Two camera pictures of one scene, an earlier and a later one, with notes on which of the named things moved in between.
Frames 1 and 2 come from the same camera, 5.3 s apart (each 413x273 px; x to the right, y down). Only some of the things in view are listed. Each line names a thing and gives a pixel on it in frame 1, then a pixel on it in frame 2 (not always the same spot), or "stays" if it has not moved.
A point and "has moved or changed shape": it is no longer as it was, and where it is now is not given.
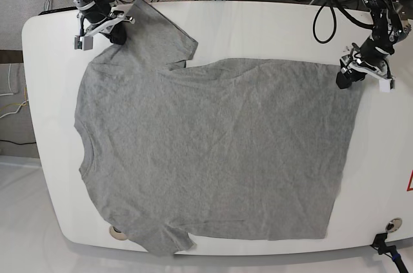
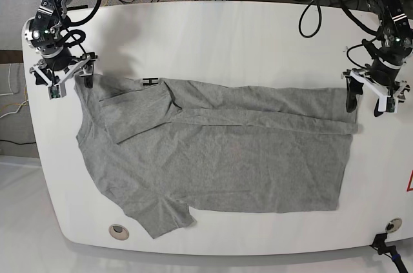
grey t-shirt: x=235 y=148 has moved or changed shape
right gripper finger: x=119 y=33 -> x=88 y=70
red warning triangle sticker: x=408 y=188 stays
